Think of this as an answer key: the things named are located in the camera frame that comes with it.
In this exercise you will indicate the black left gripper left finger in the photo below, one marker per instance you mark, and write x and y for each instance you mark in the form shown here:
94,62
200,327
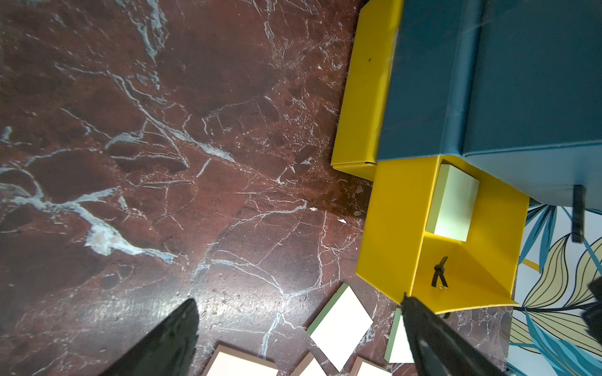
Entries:
166,350

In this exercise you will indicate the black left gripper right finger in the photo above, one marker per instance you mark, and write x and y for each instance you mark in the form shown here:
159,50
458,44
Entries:
436,348

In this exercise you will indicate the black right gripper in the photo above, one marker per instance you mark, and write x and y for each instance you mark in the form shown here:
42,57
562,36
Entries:
593,313

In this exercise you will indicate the green sticky note pad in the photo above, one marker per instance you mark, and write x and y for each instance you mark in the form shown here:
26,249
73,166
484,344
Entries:
340,326
398,348
452,205

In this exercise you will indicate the yellow drawer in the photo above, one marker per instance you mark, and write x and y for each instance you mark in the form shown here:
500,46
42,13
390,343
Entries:
397,255
367,85

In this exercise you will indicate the teal top drawer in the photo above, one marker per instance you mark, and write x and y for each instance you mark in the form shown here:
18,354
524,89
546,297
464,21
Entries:
536,174

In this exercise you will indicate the pink sticky note pad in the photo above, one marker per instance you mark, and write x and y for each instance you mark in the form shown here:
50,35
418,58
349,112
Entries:
363,367
309,366
228,361

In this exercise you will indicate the black pull loop top drawer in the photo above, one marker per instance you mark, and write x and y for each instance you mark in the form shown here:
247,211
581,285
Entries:
578,214

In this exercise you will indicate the yellow bottom drawer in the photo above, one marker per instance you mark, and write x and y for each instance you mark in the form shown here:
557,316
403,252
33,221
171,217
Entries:
367,85

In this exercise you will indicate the teal drawer cabinet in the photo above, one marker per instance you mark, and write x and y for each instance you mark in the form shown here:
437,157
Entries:
432,77

